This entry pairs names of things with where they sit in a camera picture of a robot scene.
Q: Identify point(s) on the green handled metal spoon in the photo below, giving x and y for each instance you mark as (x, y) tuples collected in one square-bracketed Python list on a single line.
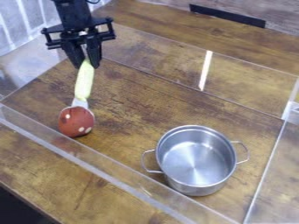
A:
[(83, 85)]

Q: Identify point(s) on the clear acrylic front barrier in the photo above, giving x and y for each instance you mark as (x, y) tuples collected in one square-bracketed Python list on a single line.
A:
[(150, 191)]

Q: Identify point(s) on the clear acrylic barrier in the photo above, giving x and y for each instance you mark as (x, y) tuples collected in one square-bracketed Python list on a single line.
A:
[(150, 191), (276, 203)]

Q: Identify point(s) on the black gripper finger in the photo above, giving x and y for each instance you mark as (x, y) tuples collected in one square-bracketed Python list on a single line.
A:
[(94, 50), (73, 48)]

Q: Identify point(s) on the clear acrylic triangle bracket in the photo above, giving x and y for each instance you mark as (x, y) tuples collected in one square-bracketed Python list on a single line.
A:
[(97, 30)]

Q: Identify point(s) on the red toy mushroom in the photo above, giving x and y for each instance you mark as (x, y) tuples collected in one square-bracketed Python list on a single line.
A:
[(77, 119)]

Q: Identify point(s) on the black bar on table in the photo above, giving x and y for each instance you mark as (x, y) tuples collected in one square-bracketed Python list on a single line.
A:
[(246, 20)]

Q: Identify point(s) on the stainless steel pot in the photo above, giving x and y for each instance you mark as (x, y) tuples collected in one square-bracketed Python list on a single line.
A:
[(197, 158)]

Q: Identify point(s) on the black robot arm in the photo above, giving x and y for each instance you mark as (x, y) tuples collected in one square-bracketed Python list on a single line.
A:
[(81, 33)]

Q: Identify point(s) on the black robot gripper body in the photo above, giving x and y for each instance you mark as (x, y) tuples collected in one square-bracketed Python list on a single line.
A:
[(77, 24)]

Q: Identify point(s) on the clear acrylic right barrier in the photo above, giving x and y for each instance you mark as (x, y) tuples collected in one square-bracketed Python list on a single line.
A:
[(276, 203)]

